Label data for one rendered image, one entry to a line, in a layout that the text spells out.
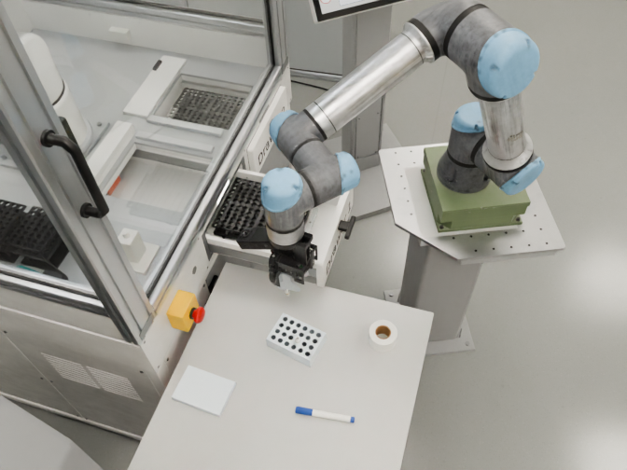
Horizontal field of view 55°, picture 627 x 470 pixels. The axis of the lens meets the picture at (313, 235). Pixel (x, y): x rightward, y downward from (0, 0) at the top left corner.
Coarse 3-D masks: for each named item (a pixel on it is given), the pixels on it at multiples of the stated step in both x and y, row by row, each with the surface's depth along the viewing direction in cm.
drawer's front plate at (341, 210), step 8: (352, 192) 164; (344, 200) 156; (352, 200) 167; (336, 208) 155; (344, 208) 158; (336, 216) 153; (344, 216) 161; (336, 224) 152; (328, 232) 150; (336, 232) 153; (328, 240) 149; (336, 240) 156; (328, 248) 148; (336, 248) 159; (320, 256) 146; (328, 256) 151; (320, 264) 145; (328, 264) 153; (320, 272) 148; (328, 272) 156; (320, 280) 150
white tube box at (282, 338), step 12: (276, 324) 150; (288, 324) 150; (300, 324) 150; (276, 336) 148; (288, 336) 148; (300, 336) 150; (312, 336) 148; (324, 336) 148; (276, 348) 149; (288, 348) 146; (300, 348) 146; (312, 348) 148; (300, 360) 146; (312, 360) 146
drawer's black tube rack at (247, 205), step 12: (240, 192) 167; (252, 192) 167; (228, 204) 164; (240, 204) 160; (252, 204) 161; (216, 216) 158; (228, 216) 158; (240, 216) 162; (252, 216) 158; (264, 216) 161; (216, 228) 160; (228, 228) 159; (240, 228) 156
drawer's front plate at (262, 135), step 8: (280, 88) 184; (280, 96) 182; (272, 104) 180; (280, 104) 184; (272, 112) 178; (280, 112) 185; (264, 120) 176; (264, 128) 174; (256, 136) 172; (264, 136) 176; (256, 144) 170; (264, 144) 177; (272, 144) 185; (248, 152) 169; (256, 152) 172; (264, 152) 179; (256, 160) 173; (264, 160) 181; (256, 168) 175
